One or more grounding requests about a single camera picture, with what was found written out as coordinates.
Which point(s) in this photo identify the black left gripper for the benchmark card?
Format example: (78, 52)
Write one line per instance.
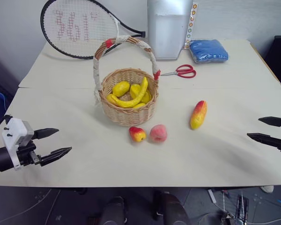
(25, 153)

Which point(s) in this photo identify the small red yellow apple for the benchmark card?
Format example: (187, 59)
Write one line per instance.
(137, 134)

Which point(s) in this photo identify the white shoe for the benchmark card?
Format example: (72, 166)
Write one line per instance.
(267, 188)

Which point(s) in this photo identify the long red yellow mango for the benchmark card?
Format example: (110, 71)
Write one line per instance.
(198, 114)

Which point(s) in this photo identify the metal stand on floor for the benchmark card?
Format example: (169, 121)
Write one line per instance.
(241, 211)

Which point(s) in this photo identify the oval yellow lemon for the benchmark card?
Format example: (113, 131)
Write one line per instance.
(120, 88)

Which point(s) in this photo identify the dark rounded shape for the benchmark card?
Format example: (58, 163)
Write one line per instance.
(113, 211)
(172, 208)

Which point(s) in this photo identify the long yellow banana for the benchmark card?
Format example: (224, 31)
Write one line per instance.
(137, 98)

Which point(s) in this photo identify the blue cloth pack in plastic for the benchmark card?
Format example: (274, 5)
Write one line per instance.
(208, 51)

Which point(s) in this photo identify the pink peach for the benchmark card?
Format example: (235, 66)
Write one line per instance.
(158, 133)

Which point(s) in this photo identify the black tennis racket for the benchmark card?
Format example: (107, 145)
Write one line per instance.
(43, 28)

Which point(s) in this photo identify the strip with coloured circle stickers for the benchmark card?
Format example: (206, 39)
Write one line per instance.
(190, 28)

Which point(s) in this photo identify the silver metal box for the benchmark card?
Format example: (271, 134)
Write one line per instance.
(168, 35)

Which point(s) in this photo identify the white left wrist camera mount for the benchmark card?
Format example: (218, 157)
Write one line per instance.
(14, 131)

